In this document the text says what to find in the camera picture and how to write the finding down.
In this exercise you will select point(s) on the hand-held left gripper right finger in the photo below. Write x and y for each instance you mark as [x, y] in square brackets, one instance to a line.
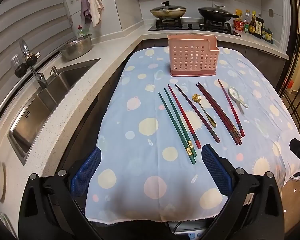
[216, 167]

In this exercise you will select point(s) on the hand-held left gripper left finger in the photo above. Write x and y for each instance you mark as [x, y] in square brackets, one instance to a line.
[86, 170]

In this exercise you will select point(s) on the dark red chopstick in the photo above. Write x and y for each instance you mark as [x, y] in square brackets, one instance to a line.
[208, 95]
[211, 105]
[225, 122]

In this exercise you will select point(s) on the green chopstick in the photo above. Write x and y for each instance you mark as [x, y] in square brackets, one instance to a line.
[180, 122]
[176, 127]

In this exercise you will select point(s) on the purple chopstick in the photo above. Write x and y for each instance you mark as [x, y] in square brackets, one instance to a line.
[196, 112]

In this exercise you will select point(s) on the maroon chopstick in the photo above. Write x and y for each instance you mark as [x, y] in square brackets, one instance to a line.
[229, 105]

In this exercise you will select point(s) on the gold metal spoon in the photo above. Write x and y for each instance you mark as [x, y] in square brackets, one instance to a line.
[197, 97]

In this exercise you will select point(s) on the white ceramic spoon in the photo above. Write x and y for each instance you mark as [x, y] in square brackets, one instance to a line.
[233, 92]

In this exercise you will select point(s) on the pink perforated utensil holder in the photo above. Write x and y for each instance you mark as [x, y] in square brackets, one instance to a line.
[190, 60]

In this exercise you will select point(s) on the blue dotted tablecloth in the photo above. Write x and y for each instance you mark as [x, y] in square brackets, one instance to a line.
[145, 180]

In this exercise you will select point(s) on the lattice glass door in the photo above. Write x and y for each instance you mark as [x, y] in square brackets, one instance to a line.
[297, 92]

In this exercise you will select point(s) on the white power strip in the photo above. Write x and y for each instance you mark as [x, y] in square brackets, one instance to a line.
[187, 235]

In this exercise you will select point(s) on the stainless steel sink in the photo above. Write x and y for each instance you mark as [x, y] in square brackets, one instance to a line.
[40, 110]

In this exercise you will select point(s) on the grey base cabinet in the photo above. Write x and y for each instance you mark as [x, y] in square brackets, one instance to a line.
[265, 67]

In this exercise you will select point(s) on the chrome faucet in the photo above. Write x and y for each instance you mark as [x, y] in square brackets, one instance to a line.
[40, 78]

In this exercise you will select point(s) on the sink soap dispenser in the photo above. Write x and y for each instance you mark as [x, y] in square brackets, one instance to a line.
[54, 70]

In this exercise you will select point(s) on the steel mixing bowl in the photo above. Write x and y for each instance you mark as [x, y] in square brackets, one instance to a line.
[76, 48]

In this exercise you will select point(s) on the clear drinking glass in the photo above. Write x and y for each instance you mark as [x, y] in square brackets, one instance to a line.
[15, 61]

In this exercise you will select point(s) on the dark soy sauce bottle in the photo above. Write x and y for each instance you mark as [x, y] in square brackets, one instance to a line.
[259, 27]

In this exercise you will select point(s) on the small green cap jar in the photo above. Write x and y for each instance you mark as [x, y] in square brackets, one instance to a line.
[247, 28]

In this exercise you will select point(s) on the brown sauce bottle yellow cap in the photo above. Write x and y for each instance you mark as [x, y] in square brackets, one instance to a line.
[252, 26]

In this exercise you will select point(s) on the green dish soap bottle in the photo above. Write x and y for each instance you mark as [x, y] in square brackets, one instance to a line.
[81, 32]

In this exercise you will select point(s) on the red instant noodle cup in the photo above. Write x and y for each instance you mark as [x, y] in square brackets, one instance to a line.
[238, 25]

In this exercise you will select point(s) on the black gas stove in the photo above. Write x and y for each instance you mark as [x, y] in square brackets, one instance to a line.
[190, 27]

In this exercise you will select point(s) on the clear plastic bottle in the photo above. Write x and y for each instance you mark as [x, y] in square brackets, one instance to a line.
[246, 17]

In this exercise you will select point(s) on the white window blinds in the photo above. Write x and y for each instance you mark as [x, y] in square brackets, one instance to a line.
[27, 30]

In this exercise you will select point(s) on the yellow seasoning packet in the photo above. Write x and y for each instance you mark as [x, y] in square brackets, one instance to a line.
[238, 12]

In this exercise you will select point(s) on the black frying pan with lid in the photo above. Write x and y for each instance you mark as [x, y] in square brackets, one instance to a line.
[215, 13]

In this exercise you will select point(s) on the purple hanging towel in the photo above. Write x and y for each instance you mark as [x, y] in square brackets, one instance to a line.
[85, 8]

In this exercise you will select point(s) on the beige wok with lid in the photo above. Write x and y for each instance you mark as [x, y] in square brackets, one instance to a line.
[168, 12]

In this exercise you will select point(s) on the beige hanging towel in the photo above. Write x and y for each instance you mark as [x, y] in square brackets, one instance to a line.
[95, 7]

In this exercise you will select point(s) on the grey wall switch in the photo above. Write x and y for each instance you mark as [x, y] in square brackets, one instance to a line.
[271, 12]

